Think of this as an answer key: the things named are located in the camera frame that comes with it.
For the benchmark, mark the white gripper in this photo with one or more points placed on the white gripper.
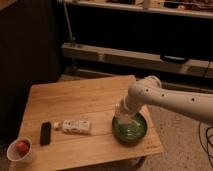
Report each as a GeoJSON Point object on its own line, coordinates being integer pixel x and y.
{"type": "Point", "coordinates": [124, 114]}

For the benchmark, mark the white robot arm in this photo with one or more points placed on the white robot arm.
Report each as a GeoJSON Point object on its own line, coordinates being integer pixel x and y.
{"type": "Point", "coordinates": [149, 91]}

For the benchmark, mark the white plastic bottle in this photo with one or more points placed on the white plastic bottle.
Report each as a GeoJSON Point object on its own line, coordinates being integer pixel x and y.
{"type": "Point", "coordinates": [73, 126]}

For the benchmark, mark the wooden table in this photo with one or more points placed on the wooden table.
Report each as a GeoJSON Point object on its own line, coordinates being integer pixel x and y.
{"type": "Point", "coordinates": [93, 100]}

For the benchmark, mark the grey metal shelf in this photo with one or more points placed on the grey metal shelf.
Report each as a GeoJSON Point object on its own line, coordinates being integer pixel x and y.
{"type": "Point", "coordinates": [137, 60]}

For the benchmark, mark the black rectangular remote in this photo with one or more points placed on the black rectangular remote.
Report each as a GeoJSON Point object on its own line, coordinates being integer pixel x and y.
{"type": "Point", "coordinates": [45, 134]}

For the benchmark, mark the metal pole stand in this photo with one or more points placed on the metal pole stand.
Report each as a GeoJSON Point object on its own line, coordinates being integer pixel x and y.
{"type": "Point", "coordinates": [72, 38]}

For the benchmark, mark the red apple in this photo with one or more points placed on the red apple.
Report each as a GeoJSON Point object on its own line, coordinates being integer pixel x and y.
{"type": "Point", "coordinates": [22, 147]}

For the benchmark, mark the white paper cup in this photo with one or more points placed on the white paper cup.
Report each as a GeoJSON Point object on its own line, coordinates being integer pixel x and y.
{"type": "Point", "coordinates": [14, 156]}

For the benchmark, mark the upper wooden shelf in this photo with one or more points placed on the upper wooden shelf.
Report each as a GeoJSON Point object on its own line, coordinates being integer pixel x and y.
{"type": "Point", "coordinates": [138, 8]}

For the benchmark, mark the black handle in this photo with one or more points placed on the black handle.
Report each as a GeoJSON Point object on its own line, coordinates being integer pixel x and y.
{"type": "Point", "coordinates": [171, 59]}

